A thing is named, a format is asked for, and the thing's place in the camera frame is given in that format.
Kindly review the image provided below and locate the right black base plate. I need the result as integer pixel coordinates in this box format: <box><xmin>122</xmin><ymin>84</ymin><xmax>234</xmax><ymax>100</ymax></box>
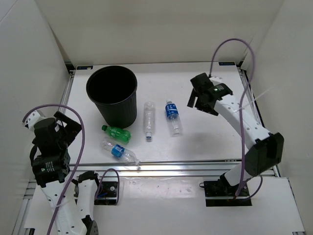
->
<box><xmin>199</xmin><ymin>180</ymin><xmax>252</xmax><ymax>207</ymax></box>

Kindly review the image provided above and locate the clear bottle blue band label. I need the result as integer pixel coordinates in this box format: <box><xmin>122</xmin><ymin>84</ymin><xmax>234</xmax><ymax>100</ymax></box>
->
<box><xmin>101</xmin><ymin>138</ymin><xmax>140</xmax><ymax>166</ymax></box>

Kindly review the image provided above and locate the green plastic bottle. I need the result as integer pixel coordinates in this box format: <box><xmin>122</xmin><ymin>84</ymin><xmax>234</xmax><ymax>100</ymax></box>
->
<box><xmin>101</xmin><ymin>125</ymin><xmax>131</xmax><ymax>143</ymax></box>

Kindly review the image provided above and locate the black plastic waste bin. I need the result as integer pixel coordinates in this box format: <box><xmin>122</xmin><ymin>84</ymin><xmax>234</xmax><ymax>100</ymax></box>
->
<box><xmin>86</xmin><ymin>66</ymin><xmax>137</xmax><ymax>128</ymax></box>

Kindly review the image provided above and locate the clear unlabeled plastic bottle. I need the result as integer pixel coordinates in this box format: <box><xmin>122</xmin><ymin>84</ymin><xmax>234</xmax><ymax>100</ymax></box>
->
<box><xmin>143</xmin><ymin>101</ymin><xmax>156</xmax><ymax>142</ymax></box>

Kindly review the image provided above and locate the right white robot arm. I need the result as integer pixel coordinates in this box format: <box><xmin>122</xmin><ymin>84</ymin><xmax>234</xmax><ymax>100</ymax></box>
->
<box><xmin>187</xmin><ymin>73</ymin><xmax>284</xmax><ymax>196</ymax></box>

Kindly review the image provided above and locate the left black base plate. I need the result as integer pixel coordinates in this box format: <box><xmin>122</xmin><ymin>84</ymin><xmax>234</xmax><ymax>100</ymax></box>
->
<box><xmin>94</xmin><ymin>178</ymin><xmax>120</xmax><ymax>206</ymax></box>

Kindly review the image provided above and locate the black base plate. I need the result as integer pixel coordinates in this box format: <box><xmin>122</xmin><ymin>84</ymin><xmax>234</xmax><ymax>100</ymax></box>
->
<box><xmin>94</xmin><ymin>178</ymin><xmax>120</xmax><ymax>206</ymax></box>
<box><xmin>199</xmin><ymin>180</ymin><xmax>252</xmax><ymax>207</ymax></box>

